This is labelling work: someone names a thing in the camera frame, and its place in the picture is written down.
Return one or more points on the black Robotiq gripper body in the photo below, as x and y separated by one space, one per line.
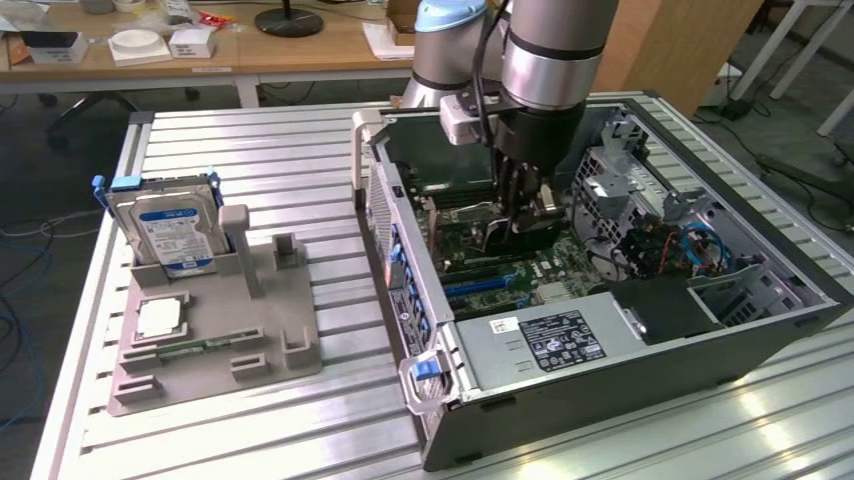
541 135

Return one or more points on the black graphics card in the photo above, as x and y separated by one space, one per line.
534 245

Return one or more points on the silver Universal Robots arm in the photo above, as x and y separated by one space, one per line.
554 50

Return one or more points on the black RAM stick with label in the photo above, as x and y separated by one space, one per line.
494 261

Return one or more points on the green motherboard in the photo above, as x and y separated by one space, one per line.
554 265

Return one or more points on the metal disk bay cage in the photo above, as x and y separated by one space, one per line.
621 195

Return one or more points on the blue expansion slot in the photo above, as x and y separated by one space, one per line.
477 286

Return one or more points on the silver chipset heatsink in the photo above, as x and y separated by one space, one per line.
553 292

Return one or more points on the wooden cabinet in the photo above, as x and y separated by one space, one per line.
681 50

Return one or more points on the white paper stack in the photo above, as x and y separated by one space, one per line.
390 50

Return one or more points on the cardboard box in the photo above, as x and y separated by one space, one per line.
402 20

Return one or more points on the grey power supply unit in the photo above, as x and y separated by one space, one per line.
501 360

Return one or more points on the wooden desk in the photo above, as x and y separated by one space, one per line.
301 55

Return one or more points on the open black PC case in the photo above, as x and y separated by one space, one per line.
601 400

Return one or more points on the black chair base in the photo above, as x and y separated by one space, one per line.
808 172
70 117

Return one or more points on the black round lamp base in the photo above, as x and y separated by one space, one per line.
290 24

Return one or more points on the hard disk in blue caddy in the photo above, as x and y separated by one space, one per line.
170 235

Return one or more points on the red packet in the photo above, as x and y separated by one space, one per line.
217 21

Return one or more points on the grey parts rack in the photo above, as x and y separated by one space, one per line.
221 360

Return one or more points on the white labelled box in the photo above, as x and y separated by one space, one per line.
193 44

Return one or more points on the green RAM stick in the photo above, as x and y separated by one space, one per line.
194 346

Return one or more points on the silver CPU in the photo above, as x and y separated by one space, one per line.
159 319

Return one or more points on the white round part on base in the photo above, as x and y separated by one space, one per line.
139 47

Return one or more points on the grey cup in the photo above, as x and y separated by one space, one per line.
98 6

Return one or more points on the white box with black lid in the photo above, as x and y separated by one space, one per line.
54 47

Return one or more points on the small orange box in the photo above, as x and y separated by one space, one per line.
21 55

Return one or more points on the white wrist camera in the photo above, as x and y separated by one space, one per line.
461 125

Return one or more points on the metal disk bay bracket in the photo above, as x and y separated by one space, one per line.
741 300

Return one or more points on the white table frame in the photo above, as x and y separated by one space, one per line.
801 50

